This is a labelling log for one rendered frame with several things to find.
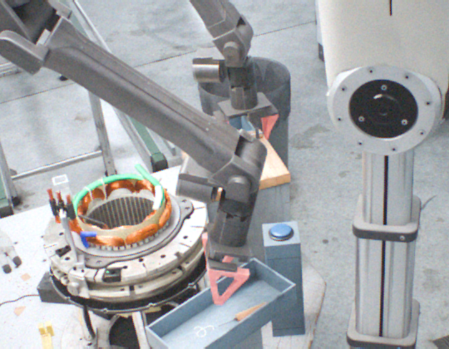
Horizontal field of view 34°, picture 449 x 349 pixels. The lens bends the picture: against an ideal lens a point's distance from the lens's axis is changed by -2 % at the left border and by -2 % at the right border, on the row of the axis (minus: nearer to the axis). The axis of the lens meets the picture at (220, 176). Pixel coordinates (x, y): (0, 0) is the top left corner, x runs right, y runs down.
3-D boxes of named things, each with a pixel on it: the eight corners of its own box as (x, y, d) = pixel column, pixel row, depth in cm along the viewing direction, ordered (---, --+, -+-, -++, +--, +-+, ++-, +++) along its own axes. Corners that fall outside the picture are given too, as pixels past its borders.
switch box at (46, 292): (50, 284, 181) (44, 267, 178) (87, 287, 179) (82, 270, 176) (40, 302, 176) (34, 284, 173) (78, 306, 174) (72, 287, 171)
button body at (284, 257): (272, 337, 160) (264, 246, 146) (270, 314, 166) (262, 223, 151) (305, 334, 159) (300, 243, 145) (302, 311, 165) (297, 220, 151)
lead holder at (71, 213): (52, 213, 135) (48, 198, 133) (74, 208, 135) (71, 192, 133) (54, 225, 131) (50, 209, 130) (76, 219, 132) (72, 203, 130)
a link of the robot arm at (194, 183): (251, 184, 110) (263, 141, 115) (175, 165, 111) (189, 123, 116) (241, 229, 119) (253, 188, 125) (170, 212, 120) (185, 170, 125)
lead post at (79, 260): (75, 269, 136) (61, 218, 129) (76, 260, 138) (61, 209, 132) (85, 267, 136) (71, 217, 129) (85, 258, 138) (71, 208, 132)
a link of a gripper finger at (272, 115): (239, 136, 170) (236, 100, 165) (269, 129, 171) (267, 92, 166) (250, 151, 165) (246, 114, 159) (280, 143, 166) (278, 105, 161)
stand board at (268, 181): (182, 156, 174) (180, 148, 173) (260, 137, 177) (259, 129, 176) (204, 203, 158) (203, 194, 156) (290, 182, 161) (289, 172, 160)
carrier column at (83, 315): (84, 336, 163) (61, 264, 151) (95, 333, 163) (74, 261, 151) (86, 344, 161) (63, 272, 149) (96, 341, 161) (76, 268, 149)
